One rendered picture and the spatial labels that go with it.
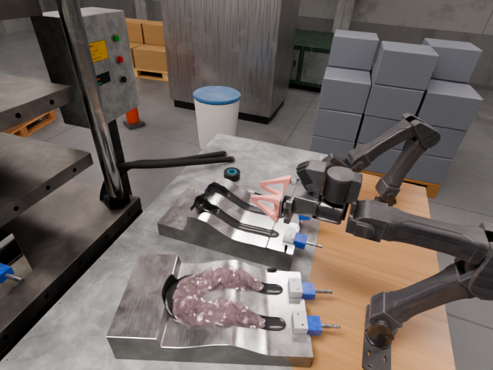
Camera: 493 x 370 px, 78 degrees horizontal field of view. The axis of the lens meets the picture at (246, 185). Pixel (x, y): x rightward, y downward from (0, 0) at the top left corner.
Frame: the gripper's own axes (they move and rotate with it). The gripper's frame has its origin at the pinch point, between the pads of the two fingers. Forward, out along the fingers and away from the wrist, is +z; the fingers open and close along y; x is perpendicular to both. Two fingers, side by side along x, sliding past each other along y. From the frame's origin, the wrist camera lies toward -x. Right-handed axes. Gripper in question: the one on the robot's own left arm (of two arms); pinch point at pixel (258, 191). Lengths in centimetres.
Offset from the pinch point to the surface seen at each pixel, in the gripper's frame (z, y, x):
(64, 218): 82, -3, 39
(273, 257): -2.6, -11.9, 34.3
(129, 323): 22.5, 27.5, 27.9
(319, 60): 57, -456, 67
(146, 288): 24.9, 17.6, 27.9
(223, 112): 104, -199, 69
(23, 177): 79, 5, 13
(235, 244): 10.6, -11.2, 33.1
